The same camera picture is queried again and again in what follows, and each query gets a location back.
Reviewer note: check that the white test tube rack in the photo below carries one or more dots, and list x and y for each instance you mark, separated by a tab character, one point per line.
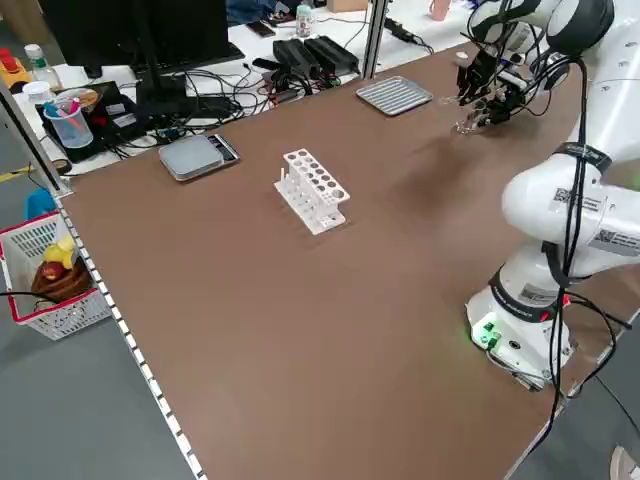
320	195

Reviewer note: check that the jar with white lid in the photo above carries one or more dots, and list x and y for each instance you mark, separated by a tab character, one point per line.
36	91

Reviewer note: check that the yellow fruit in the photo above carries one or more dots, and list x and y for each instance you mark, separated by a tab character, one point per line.
62	250

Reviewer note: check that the brown wooden bowl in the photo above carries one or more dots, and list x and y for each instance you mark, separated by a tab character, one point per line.
60	290

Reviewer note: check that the aluminium frame post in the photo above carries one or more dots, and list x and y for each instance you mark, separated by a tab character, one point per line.
374	40
32	140

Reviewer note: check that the clear cup with pens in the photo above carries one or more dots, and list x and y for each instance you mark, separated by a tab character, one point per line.
70	130

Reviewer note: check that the clear bottle with white cap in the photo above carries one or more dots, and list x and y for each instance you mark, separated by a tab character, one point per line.
37	65

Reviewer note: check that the black phone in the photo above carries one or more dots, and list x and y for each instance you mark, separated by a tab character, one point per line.
261	28

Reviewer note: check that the brown cardboard box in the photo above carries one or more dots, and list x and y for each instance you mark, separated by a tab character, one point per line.
347	4

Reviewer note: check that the blue plastic object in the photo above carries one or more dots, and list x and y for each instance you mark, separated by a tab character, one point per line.
40	202

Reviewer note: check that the ribbed metal tray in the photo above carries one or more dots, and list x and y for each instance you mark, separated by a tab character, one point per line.
395	95

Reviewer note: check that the black power adapter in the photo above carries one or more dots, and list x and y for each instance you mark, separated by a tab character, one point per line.
407	36
392	25

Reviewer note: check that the pink cup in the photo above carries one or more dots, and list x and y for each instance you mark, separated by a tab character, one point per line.
439	9

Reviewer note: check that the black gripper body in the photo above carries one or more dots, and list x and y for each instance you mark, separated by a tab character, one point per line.
506	105
482	62

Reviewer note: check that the red apple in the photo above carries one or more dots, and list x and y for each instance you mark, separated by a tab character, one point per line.
51	271

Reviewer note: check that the black flat box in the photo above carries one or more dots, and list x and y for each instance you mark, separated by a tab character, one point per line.
115	115

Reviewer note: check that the clear glass beaker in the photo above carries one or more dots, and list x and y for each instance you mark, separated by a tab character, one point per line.
470	125

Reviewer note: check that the white slotted edge strip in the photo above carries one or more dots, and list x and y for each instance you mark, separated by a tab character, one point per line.
125	330

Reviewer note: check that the red and yellow toy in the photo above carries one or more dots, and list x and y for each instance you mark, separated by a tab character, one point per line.
12	67

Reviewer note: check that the silver digital scale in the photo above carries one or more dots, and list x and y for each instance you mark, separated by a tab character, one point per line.
192	157

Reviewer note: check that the clear glass test tube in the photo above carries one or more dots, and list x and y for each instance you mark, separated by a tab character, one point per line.
450	100

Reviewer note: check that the white basket with red rim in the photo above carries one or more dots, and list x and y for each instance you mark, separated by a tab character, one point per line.
60	320

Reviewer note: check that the black monitor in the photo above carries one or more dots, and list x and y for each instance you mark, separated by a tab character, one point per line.
200	30

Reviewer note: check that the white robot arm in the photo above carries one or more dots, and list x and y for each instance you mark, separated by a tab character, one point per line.
552	70
550	210

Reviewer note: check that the bottle with green cap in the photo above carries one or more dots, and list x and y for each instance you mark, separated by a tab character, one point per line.
303	22

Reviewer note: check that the long black power supply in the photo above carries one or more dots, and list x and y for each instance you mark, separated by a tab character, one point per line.
295	55
332	50

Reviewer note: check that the black monitor stand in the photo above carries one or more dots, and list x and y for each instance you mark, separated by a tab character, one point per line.
160	97

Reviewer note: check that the white side table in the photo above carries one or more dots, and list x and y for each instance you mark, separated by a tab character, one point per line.
442	32

